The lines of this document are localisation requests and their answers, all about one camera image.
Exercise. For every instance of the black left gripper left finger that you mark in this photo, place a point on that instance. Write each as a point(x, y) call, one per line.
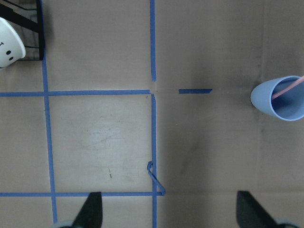
point(91, 213)

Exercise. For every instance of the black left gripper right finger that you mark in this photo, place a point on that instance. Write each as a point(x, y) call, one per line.
point(250, 214)

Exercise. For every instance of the light blue plastic cup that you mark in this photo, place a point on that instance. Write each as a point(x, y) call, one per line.
point(289, 106)

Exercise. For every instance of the pink chopstick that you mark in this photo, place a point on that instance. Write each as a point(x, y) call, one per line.
point(291, 86)

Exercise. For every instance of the white smiley mug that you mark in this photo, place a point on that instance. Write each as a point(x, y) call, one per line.
point(11, 45)

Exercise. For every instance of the black wire cup rack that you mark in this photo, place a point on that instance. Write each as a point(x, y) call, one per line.
point(26, 17)

